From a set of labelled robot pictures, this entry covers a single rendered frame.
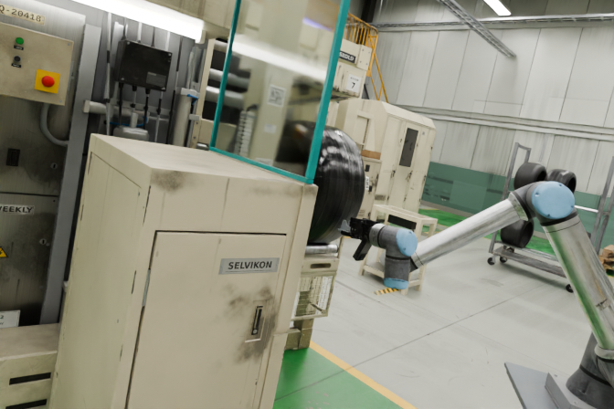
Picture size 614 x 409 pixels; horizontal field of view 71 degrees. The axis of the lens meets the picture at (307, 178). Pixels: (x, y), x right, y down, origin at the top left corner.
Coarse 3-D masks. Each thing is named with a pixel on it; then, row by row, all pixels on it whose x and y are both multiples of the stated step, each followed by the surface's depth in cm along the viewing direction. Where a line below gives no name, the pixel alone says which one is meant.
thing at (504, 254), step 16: (512, 160) 658; (528, 160) 698; (528, 176) 642; (544, 176) 677; (560, 176) 616; (576, 176) 634; (608, 176) 572; (608, 192) 573; (576, 208) 608; (608, 208) 616; (512, 224) 653; (528, 224) 688; (496, 240) 679; (512, 240) 653; (528, 240) 677; (592, 240) 579; (496, 256) 668; (512, 256) 672; (544, 256) 631; (560, 272) 617
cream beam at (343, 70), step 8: (344, 64) 222; (336, 72) 220; (344, 72) 223; (352, 72) 226; (360, 72) 230; (336, 80) 221; (344, 80) 224; (336, 88) 222; (344, 88) 225; (360, 88) 231; (344, 96) 240; (352, 96) 233
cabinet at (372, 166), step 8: (368, 160) 677; (376, 160) 692; (368, 168) 679; (376, 168) 697; (376, 176) 702; (376, 184) 708; (368, 192) 694; (368, 200) 699; (360, 208) 688; (368, 208) 704; (360, 216) 692; (368, 216) 710
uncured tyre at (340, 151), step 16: (336, 128) 196; (336, 144) 180; (352, 144) 188; (320, 160) 173; (336, 160) 176; (352, 160) 182; (320, 176) 172; (336, 176) 174; (352, 176) 179; (320, 192) 172; (336, 192) 174; (352, 192) 179; (320, 208) 173; (336, 208) 176; (352, 208) 182; (320, 224) 176; (336, 224) 181; (320, 240) 188
